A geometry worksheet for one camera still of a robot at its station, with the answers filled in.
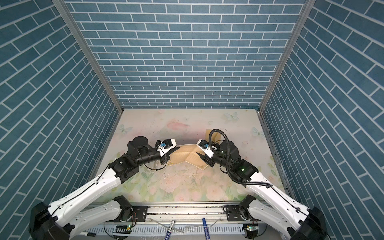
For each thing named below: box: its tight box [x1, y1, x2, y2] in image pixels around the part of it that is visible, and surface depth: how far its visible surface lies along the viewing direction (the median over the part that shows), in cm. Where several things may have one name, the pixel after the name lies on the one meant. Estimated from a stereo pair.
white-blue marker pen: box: [164, 220, 176, 240], surface depth 70 cm
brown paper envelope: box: [166, 129, 222, 170], surface depth 83 cm
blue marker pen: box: [202, 217, 211, 240], surface depth 70 cm
